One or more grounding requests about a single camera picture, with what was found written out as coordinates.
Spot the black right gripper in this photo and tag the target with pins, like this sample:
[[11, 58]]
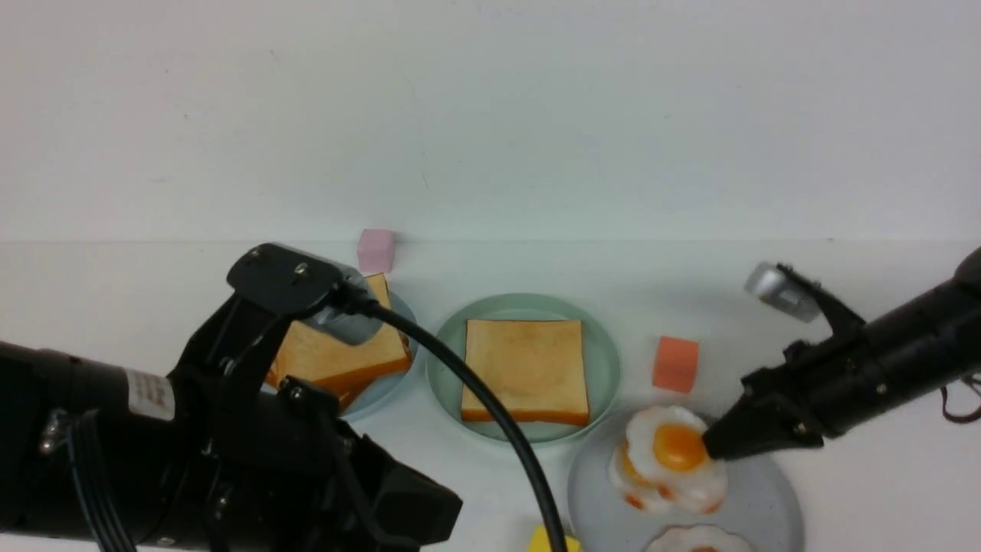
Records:
[[821, 391]]

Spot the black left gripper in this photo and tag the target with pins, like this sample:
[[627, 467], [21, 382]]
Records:
[[283, 472]]

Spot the fried egg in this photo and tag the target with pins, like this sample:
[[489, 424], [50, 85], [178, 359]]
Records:
[[701, 537], [664, 445], [634, 490]]

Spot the toast slice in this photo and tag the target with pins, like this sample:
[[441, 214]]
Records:
[[535, 368], [345, 356]]

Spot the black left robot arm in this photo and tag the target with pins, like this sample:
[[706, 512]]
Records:
[[86, 451]]

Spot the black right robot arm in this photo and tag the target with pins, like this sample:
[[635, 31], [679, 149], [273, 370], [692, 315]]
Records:
[[934, 345]]

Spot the grey egg plate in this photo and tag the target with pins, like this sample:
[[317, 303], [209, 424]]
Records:
[[760, 505]]

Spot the orange foam cube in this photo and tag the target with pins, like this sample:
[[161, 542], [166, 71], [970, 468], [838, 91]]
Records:
[[676, 364]]

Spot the light blue bread plate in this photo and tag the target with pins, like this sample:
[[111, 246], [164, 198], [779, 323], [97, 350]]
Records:
[[383, 376]]

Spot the fried egg front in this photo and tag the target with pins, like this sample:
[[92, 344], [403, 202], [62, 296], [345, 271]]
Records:
[[701, 537]]

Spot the mint green plate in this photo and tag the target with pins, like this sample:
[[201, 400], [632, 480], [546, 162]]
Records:
[[602, 363]]

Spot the pink foam cube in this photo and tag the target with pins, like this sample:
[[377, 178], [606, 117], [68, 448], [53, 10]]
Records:
[[376, 251]]

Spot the yellow foam cube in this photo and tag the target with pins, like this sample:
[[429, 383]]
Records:
[[540, 541]]

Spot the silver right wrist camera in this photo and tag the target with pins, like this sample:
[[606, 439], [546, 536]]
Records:
[[771, 285]]

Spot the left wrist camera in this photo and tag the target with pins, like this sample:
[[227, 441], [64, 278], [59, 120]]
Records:
[[326, 296]]

